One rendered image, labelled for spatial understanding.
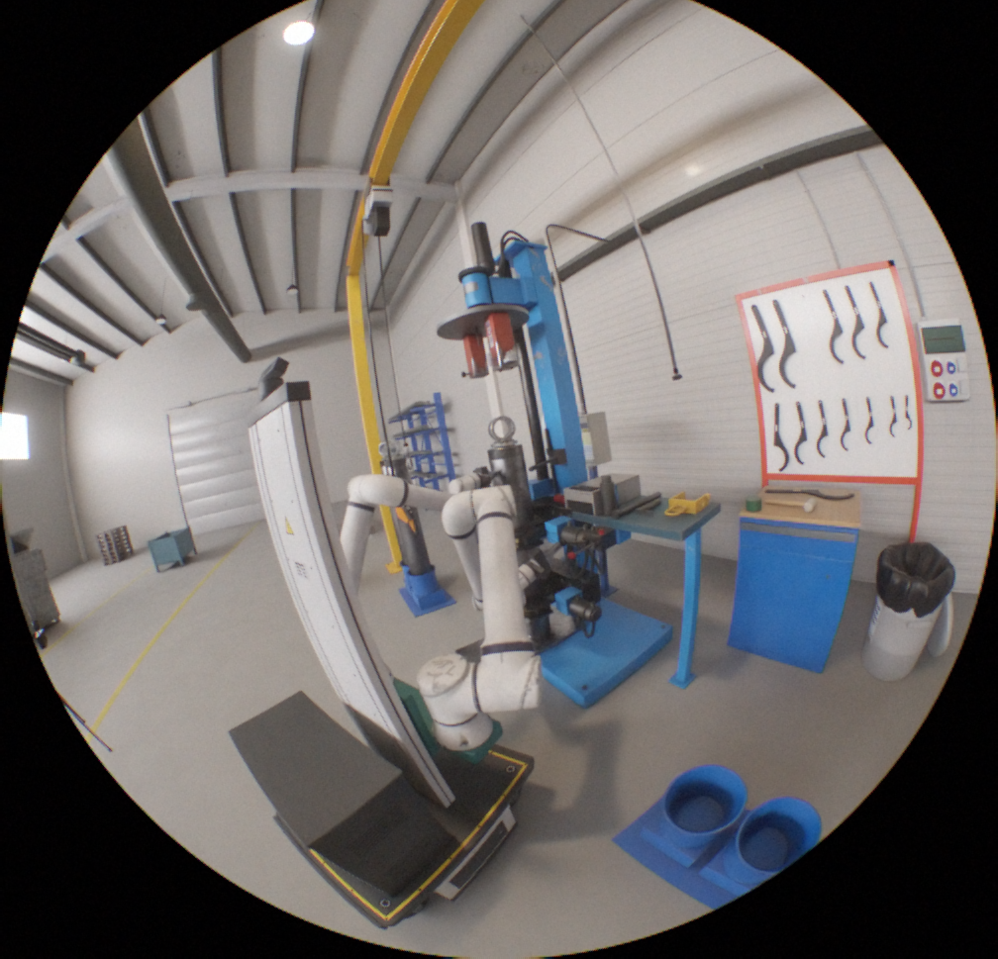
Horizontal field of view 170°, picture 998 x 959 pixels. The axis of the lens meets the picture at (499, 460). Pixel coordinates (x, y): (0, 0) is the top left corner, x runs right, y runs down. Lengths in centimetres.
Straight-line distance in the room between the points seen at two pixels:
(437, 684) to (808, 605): 186
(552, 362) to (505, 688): 183
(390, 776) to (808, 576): 197
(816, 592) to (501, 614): 168
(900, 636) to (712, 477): 224
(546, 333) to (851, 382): 233
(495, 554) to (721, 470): 264
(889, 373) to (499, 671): 294
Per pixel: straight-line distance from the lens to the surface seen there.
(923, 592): 211
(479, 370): 217
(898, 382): 297
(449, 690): 94
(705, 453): 337
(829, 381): 295
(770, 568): 209
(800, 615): 219
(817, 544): 197
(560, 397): 217
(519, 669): 93
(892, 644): 232
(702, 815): 159
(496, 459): 194
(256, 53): 646
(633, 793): 178
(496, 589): 99
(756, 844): 160
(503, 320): 189
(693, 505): 165
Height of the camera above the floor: 161
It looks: 6 degrees down
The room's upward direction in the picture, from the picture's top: 10 degrees counter-clockwise
